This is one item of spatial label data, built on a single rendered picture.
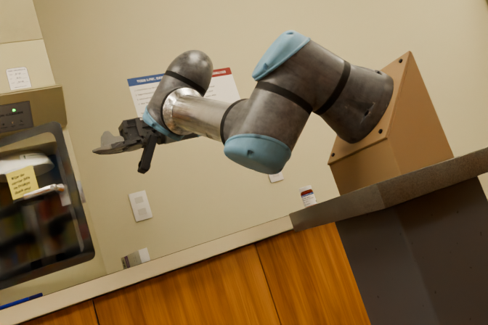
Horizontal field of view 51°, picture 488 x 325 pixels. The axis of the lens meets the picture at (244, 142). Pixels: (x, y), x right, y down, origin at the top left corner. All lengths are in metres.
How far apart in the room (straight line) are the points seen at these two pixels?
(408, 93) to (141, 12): 1.63
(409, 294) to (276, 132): 0.35
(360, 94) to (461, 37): 2.50
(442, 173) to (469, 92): 2.41
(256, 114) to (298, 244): 0.67
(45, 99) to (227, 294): 0.76
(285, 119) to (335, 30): 1.94
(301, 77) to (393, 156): 0.21
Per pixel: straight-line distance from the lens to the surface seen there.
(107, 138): 1.52
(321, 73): 0.93
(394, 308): 0.98
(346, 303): 1.57
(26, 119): 1.61
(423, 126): 0.97
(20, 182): 1.52
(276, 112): 0.90
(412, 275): 0.90
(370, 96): 0.95
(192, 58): 1.30
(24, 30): 1.78
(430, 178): 0.86
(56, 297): 1.27
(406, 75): 0.99
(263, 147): 0.89
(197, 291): 1.37
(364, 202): 0.83
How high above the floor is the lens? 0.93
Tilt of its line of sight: 10 degrees up
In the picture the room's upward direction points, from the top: 18 degrees counter-clockwise
